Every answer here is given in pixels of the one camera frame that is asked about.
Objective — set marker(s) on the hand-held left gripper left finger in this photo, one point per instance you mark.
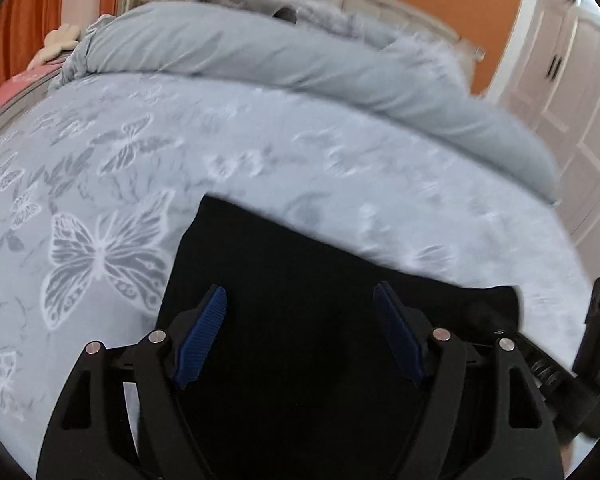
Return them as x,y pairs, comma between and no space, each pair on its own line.
202,332

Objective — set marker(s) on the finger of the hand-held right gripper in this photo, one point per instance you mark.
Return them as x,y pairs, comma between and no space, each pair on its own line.
540,360

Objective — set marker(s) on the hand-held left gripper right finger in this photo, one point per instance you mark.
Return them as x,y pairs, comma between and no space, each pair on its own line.
400,330

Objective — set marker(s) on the black pants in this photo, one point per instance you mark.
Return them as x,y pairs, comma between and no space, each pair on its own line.
290,320

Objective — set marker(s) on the butterfly print bed sheet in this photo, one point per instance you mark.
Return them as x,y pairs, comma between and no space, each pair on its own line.
280,160

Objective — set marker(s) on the white wardrobe doors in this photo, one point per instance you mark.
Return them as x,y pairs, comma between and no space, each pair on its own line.
570,85

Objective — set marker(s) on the grey duvet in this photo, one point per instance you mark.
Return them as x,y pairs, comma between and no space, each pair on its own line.
305,65

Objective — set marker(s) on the beige window seat cabinet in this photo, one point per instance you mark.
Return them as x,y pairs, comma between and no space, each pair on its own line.
5,120

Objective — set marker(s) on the pink window seat mat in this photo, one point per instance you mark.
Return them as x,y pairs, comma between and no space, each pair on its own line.
10,90

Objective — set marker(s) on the cream flower-shaped cushion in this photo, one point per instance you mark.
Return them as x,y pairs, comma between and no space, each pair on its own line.
60,40

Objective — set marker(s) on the dark grey pillow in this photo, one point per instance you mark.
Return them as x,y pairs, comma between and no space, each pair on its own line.
287,14

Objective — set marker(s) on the orange curtain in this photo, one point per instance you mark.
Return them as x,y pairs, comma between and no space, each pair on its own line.
25,25

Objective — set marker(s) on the white wall switch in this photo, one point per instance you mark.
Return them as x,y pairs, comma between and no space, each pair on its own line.
480,53

